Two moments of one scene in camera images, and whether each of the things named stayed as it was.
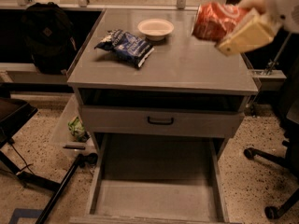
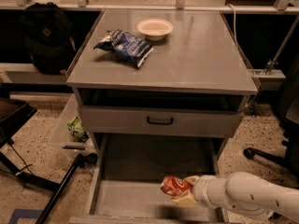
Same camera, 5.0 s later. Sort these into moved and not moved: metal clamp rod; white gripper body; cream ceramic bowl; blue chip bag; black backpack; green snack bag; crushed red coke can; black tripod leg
Moved: white gripper body; crushed red coke can
Not moved: green snack bag; black backpack; cream ceramic bowl; black tripod leg; metal clamp rod; blue chip bag
